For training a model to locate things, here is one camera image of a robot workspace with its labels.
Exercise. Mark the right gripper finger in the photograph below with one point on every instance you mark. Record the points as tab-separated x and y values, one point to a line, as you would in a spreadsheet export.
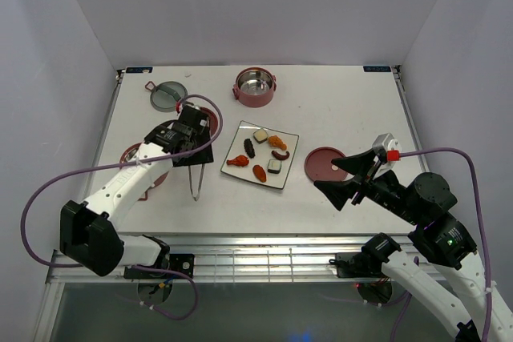
365	163
339	192

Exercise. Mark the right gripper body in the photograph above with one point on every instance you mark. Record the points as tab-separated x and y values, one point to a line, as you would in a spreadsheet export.
387	192

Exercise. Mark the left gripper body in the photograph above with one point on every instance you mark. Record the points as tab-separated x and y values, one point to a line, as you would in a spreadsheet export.
199	138

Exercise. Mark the fried chicken drumstick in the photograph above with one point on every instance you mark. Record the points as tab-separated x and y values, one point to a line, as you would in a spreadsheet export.
239	161

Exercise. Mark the white square plate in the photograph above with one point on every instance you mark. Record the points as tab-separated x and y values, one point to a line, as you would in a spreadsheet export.
263	155

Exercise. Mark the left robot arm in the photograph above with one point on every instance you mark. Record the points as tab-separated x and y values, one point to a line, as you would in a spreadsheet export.
89	230

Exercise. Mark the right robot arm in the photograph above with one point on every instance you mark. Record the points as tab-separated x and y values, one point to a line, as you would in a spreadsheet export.
472	309

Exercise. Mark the grey lunch box lid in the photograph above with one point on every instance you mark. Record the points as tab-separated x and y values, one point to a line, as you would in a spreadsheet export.
165	95

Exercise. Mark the dark red inner lid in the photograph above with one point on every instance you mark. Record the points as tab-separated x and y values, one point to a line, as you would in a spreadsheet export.
212	120

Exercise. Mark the dark red lid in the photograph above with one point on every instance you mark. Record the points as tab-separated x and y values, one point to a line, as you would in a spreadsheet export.
212	120
318	165

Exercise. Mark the dark red lid right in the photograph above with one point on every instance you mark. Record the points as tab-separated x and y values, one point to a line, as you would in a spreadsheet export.
318	165

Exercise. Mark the black sea cucumber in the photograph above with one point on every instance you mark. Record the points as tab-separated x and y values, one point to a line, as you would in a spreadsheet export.
249	148

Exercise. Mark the orange fried nugget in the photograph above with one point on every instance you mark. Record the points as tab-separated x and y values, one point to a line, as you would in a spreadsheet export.
260	173

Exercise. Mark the sushi roll yellow top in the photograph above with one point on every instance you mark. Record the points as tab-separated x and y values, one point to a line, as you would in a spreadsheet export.
260	135

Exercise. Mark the pink bowl front left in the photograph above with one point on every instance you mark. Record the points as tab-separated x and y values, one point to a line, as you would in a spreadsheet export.
129	155

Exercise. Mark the pink bowl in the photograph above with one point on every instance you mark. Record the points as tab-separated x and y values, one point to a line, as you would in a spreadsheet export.
254	87
129	155

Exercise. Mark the sushi roll white top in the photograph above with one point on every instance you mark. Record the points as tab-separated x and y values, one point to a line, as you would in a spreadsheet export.
274	166

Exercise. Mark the dark red sausage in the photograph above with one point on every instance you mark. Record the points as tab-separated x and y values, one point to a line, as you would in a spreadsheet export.
280	155

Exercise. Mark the orange fried chicken piece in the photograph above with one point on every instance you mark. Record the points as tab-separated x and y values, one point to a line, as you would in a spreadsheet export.
276	142

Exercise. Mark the pink bowl rear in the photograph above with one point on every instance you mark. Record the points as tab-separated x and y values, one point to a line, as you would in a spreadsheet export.
254	87

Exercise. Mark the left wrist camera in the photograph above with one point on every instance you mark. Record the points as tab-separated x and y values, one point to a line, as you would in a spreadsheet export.
186	109

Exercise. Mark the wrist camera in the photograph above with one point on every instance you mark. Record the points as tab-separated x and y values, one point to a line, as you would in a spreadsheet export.
387	150
186	109

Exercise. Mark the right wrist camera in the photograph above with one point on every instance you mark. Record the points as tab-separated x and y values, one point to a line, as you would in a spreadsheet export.
387	150

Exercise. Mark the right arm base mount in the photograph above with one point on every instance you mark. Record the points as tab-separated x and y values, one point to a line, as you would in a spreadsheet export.
358	265

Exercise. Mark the aluminium frame rail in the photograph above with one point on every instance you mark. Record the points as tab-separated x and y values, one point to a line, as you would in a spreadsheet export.
267	259

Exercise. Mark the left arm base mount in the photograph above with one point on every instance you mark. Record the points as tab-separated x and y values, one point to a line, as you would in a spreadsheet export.
179	262

